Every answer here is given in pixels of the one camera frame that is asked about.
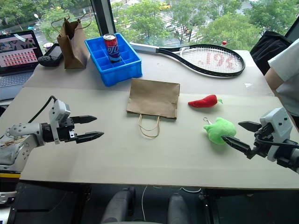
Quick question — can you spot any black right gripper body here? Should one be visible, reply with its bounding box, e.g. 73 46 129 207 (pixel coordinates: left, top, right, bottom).
251 123 274 159

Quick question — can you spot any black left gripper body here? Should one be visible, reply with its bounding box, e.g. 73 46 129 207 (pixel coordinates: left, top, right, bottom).
57 118 78 143

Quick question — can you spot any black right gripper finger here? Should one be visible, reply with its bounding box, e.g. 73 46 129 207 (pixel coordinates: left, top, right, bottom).
221 135 254 160
238 121 263 133

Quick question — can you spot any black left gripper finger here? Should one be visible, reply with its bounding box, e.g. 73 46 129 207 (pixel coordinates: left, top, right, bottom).
76 131 105 144
71 115 98 125

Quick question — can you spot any flat brown paper bag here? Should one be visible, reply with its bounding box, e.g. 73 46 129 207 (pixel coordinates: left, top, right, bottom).
125 78 180 138

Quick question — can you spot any black backpack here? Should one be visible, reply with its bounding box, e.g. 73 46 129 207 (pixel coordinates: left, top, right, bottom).
249 31 293 76

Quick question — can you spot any green plush toy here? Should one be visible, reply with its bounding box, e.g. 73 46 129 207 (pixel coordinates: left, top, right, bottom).
202 117 237 145

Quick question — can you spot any red chili pepper plush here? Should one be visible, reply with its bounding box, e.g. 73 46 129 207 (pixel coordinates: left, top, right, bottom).
188 94 223 108

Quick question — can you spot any person in white shirt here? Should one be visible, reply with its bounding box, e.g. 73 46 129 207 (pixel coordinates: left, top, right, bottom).
264 37 299 120

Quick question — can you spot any blue plastic compartment crate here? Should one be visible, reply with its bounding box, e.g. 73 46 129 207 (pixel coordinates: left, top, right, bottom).
84 33 143 87

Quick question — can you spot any black handheld game controller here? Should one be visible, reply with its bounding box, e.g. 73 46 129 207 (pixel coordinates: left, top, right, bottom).
37 43 64 68

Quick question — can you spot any grey robot left leg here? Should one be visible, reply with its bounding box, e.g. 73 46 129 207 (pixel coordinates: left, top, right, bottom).
100 186 136 224

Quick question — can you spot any grey robot leg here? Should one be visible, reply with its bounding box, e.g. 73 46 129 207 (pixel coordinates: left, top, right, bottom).
100 186 136 224
167 192 192 224

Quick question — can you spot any red blue soda can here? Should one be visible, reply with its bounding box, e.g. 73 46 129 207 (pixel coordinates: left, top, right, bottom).
103 33 121 64

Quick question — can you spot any black tennis racket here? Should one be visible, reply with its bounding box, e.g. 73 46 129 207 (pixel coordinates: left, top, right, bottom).
129 42 246 78

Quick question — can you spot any grey laptop computer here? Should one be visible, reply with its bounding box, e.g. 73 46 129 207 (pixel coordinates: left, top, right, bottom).
0 29 39 101

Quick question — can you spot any grey robot right leg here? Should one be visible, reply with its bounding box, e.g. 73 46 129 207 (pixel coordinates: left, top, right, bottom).
167 192 192 224

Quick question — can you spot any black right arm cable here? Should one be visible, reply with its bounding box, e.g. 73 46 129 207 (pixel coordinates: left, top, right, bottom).
254 134 299 148

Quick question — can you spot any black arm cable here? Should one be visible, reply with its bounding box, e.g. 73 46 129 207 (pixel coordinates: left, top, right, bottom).
254 134 299 148
27 95 58 124

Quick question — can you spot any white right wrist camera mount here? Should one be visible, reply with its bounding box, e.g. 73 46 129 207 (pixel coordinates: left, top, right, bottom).
259 107 293 162

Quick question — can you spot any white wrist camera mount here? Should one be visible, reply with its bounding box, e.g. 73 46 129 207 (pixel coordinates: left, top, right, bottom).
259 107 293 162
48 99 71 145

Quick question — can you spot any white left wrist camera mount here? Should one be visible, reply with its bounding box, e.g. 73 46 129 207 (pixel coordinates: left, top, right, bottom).
48 99 71 145

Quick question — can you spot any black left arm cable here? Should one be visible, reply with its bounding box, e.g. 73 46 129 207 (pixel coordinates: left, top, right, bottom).
27 95 58 124

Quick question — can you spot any white cable under table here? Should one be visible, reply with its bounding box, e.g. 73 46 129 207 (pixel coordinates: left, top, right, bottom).
141 186 202 221

